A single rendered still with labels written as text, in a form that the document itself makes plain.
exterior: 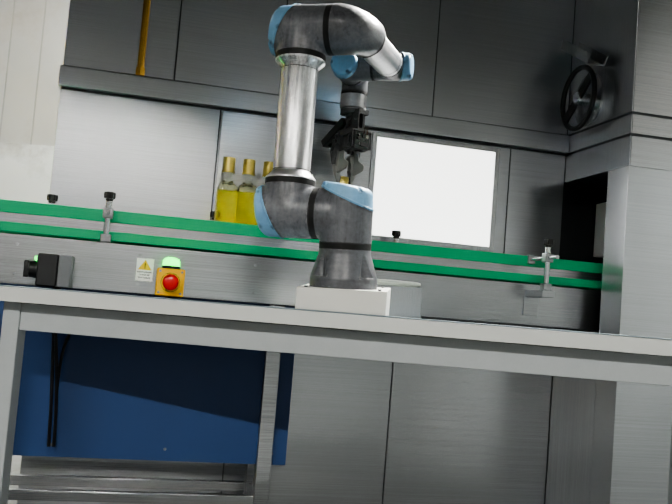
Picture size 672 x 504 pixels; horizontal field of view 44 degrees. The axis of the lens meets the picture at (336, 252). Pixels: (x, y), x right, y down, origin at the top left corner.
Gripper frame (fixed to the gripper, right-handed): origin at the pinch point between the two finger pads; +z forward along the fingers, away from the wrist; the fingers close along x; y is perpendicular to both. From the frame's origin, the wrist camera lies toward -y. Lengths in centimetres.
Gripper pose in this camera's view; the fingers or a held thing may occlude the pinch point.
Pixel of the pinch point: (342, 180)
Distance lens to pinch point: 241.7
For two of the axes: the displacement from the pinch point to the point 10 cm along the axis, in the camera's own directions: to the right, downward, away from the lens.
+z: -0.8, 9.9, -0.7
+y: 6.2, 0.0, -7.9
